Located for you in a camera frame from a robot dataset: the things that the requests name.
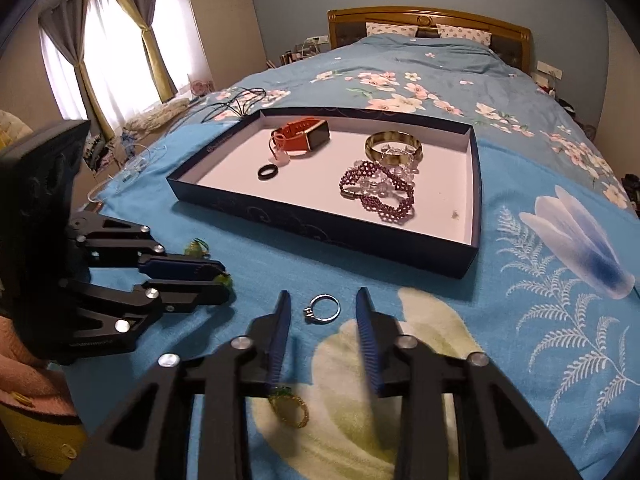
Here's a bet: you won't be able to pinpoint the dotted pillow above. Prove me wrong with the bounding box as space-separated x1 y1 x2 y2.
365 22 419 37
435 23 494 46

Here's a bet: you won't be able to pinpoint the silver ring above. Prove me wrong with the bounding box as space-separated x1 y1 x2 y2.
303 293 342 324

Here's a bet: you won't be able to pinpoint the white sheer curtain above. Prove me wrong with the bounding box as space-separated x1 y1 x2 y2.
40 0 212 122

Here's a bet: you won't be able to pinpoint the light clothes pile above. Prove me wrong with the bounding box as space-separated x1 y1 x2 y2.
122 97 194 134

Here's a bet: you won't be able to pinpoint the yellow and grey curtain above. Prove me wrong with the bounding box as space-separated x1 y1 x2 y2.
109 0 179 104

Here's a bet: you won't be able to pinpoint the dark clothes pile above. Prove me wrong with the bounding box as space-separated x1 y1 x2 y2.
620 173 640 207

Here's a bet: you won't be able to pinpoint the gold ring with green stone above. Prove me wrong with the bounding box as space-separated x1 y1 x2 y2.
267 385 310 430

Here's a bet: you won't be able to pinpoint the white cable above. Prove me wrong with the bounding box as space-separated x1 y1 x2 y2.
86 144 169 207

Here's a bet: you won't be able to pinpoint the wooden bed headboard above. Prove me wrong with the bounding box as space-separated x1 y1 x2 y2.
327 6 534 74

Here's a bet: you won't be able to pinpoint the person's left forearm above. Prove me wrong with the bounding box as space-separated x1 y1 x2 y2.
0 299 77 422

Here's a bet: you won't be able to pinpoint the blue floral duvet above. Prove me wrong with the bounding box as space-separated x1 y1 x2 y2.
199 34 640 222

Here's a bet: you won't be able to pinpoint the gold bangle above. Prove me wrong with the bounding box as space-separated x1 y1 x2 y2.
363 130 424 165

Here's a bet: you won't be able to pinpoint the black cable bundle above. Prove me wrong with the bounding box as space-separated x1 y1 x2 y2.
201 86 269 124

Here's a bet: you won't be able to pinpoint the red and white box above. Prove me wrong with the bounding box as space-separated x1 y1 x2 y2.
532 72 559 97

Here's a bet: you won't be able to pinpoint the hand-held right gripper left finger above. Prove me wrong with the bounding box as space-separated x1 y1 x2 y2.
62 289 293 480

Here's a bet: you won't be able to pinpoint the navy shallow box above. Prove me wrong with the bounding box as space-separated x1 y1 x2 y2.
165 106 484 281

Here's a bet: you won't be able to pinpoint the clear beaded bracelet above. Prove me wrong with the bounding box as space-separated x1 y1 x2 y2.
356 143 421 197

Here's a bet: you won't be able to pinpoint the bedside bottles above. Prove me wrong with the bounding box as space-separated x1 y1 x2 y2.
266 42 332 69

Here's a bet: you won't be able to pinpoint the person's yellow clothing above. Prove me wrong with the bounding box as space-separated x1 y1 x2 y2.
0 404 89 477

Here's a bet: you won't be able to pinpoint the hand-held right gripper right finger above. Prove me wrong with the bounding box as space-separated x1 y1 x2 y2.
355 287 584 480

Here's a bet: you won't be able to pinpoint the orange strap smartwatch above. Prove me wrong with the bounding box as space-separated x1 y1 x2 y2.
270 117 331 157

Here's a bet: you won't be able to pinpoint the dark nightstand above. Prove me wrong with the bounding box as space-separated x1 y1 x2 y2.
556 96 597 137

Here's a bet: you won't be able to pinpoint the small pink fan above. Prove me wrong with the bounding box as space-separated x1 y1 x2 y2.
188 75 216 97

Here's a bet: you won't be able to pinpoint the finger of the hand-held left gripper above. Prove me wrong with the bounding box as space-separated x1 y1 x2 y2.
67 211 227 284
59 277 232 337

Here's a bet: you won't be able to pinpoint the green flower ring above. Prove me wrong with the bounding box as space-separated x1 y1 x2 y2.
182 238 211 260

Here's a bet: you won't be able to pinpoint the pink ring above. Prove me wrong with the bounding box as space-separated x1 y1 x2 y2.
270 136 294 167

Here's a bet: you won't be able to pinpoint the purple beaded bracelet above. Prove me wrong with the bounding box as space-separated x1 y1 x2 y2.
338 160 430 224

